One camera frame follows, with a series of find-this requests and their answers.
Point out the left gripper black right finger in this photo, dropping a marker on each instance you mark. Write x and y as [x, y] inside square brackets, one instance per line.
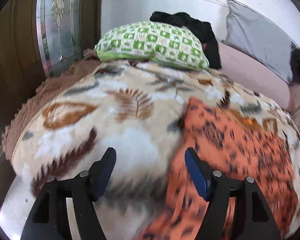
[252, 218]

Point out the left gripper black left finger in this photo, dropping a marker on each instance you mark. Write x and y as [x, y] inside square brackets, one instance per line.
[48, 218]

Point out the orange black floral garment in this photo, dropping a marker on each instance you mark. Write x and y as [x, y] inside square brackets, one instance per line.
[238, 151]

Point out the beige leaf-pattern fleece blanket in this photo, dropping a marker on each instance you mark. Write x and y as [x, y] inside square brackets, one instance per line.
[139, 110]

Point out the grey pillow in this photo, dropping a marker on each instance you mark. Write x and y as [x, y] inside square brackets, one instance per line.
[257, 37]

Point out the brown wooden door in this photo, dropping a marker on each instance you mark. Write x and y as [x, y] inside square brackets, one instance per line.
[45, 46]

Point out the black cloth behind pillow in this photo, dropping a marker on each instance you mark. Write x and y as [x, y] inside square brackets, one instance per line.
[202, 30]

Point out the green white patterned pillow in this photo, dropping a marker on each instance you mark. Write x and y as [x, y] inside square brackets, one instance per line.
[159, 42]

